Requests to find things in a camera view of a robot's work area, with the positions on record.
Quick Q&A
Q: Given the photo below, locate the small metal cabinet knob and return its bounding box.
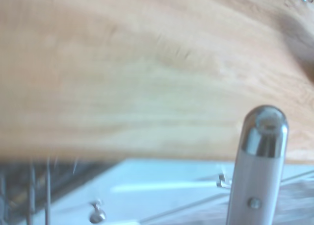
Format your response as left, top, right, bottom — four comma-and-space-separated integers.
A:
88, 198, 107, 224

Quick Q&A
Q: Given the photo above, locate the white handled metal fork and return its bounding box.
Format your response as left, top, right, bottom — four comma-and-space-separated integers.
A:
225, 105, 289, 225

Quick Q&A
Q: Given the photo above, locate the grey wire dishwasher rack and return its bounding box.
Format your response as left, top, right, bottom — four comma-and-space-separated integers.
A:
0, 155, 81, 225

